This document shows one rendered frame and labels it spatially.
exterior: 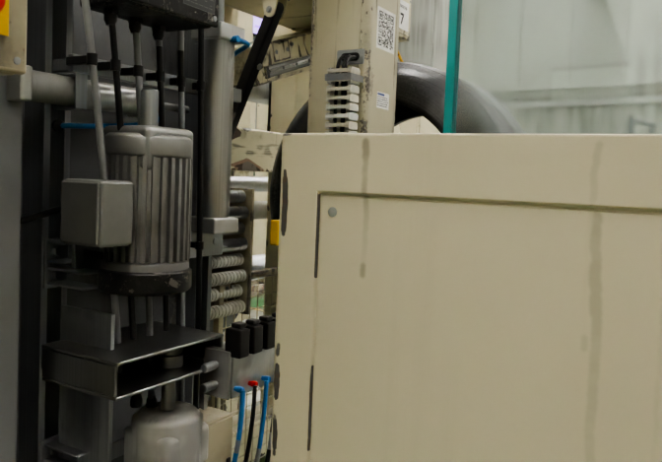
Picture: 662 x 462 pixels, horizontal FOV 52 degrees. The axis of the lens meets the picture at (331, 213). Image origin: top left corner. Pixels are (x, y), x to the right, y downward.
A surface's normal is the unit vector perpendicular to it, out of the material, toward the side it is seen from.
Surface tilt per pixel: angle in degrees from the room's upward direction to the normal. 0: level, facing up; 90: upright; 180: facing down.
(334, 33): 90
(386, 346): 90
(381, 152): 90
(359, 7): 90
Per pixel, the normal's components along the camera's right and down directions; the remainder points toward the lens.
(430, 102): -0.41, -0.13
